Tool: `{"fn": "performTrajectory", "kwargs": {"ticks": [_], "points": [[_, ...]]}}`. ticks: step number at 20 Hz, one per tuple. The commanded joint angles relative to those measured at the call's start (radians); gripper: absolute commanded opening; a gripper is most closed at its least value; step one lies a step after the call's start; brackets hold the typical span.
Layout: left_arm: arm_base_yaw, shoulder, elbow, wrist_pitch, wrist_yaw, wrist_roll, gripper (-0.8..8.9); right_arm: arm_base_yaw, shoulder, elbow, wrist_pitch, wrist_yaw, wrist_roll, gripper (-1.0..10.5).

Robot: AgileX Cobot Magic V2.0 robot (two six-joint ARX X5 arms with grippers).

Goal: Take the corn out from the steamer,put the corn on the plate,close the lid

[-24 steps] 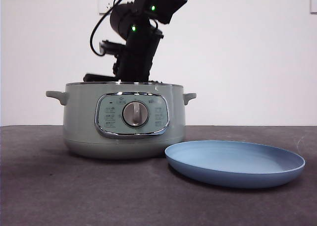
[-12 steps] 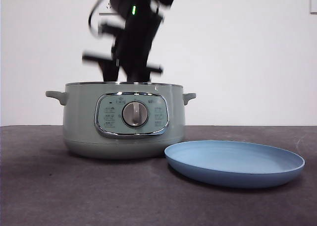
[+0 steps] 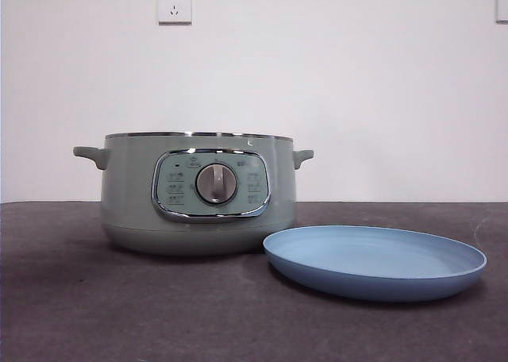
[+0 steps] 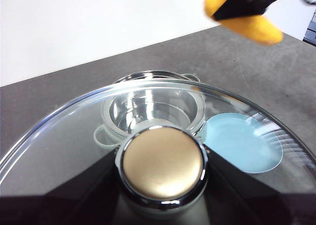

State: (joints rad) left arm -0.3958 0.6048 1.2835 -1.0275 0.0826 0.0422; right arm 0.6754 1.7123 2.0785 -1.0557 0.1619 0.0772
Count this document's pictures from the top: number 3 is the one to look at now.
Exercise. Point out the pale green electric steamer pot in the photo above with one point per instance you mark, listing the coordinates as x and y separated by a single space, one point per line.
131 199

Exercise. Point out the blue round plate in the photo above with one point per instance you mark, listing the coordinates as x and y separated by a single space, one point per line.
369 282

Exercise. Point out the white wall plate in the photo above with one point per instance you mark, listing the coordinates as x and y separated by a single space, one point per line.
502 5

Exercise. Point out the white wall socket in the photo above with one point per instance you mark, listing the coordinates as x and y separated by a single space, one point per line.
174 5

